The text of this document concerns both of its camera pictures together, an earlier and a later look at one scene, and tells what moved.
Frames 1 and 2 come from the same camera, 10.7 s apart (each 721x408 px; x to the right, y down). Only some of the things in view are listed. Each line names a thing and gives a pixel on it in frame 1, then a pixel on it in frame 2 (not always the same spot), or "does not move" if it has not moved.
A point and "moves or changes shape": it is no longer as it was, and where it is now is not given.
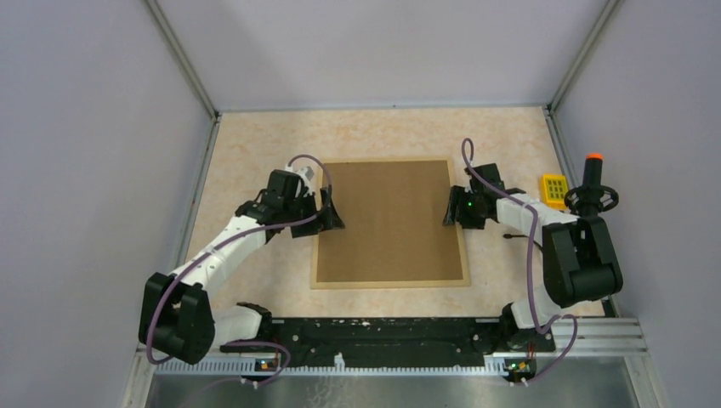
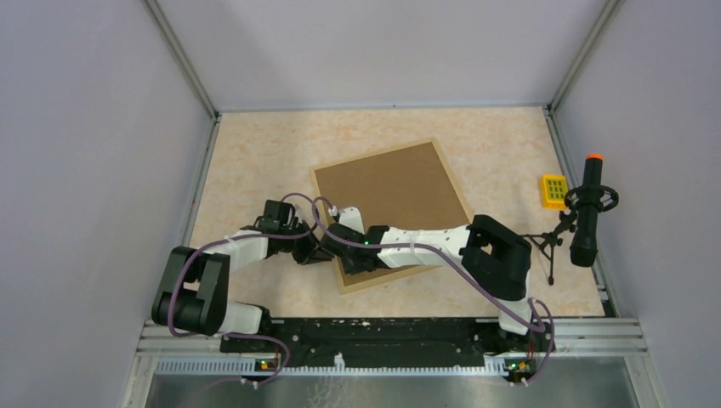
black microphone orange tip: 592,197 does not move
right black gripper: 455,213 -> 349,268
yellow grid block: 553,188 does not move
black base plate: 400,342 does not move
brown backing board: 393,218 moves or changes shape
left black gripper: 327,220 -> 311,252
